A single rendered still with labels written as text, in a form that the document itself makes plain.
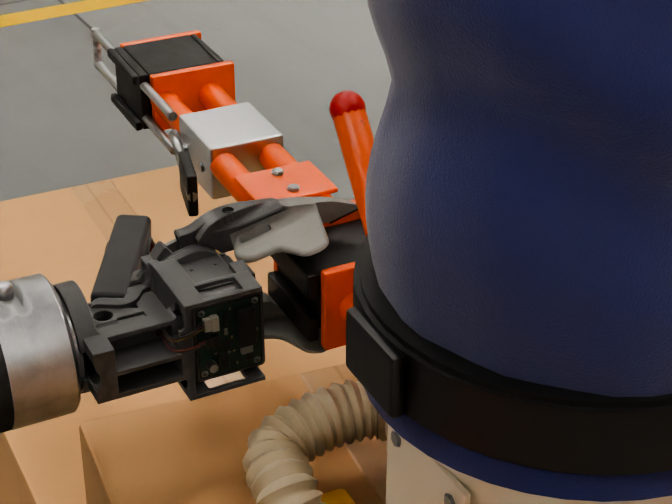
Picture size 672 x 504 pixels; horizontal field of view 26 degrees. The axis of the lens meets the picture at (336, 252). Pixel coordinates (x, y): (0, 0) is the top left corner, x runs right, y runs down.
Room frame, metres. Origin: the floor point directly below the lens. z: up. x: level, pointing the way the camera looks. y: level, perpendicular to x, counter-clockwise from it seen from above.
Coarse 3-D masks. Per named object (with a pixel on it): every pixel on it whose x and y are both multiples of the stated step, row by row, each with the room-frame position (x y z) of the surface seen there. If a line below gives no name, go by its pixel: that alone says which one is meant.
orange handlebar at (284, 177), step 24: (168, 96) 1.10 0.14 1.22; (216, 96) 1.11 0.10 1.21; (168, 120) 1.08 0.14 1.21; (216, 168) 0.99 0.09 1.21; (240, 168) 0.97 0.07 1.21; (288, 168) 0.97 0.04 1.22; (312, 168) 0.97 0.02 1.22; (240, 192) 0.95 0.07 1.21; (264, 192) 0.93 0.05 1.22; (288, 192) 0.93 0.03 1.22; (312, 192) 0.93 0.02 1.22
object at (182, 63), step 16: (192, 32) 1.21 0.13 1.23; (128, 48) 1.17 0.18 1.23; (144, 48) 1.17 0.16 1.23; (160, 48) 1.17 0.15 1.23; (176, 48) 1.17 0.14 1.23; (192, 48) 1.17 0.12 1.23; (208, 48) 1.17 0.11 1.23; (144, 64) 1.14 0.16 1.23; (160, 64) 1.14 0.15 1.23; (176, 64) 1.14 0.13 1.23; (192, 64) 1.14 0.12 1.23; (208, 64) 1.14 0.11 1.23; (224, 64) 1.14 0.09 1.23; (160, 80) 1.11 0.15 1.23; (176, 80) 1.12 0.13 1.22; (192, 80) 1.12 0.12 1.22; (208, 80) 1.13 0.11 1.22; (224, 80) 1.14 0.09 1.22; (192, 96) 1.12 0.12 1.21
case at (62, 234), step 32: (64, 192) 1.45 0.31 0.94; (96, 192) 1.45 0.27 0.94; (128, 192) 1.45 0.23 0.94; (160, 192) 1.45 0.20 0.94; (0, 224) 1.38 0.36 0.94; (32, 224) 1.38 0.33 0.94; (64, 224) 1.38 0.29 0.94; (96, 224) 1.38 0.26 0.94; (160, 224) 1.38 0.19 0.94; (0, 256) 1.31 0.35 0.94; (32, 256) 1.31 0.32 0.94; (64, 256) 1.31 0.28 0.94; (96, 256) 1.31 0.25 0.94; (288, 352) 1.13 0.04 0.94; (64, 416) 1.03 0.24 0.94; (96, 416) 1.03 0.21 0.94; (0, 448) 1.03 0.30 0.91; (32, 448) 0.99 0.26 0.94; (64, 448) 0.99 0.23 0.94; (0, 480) 1.05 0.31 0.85; (32, 480) 0.94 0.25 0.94; (64, 480) 0.94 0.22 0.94
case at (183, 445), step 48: (288, 384) 0.89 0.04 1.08; (96, 432) 0.83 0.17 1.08; (144, 432) 0.83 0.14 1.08; (192, 432) 0.83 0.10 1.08; (240, 432) 0.83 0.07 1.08; (96, 480) 0.79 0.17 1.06; (144, 480) 0.78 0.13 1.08; (192, 480) 0.78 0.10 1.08; (240, 480) 0.78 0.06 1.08; (336, 480) 0.78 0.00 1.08; (384, 480) 0.78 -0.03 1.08
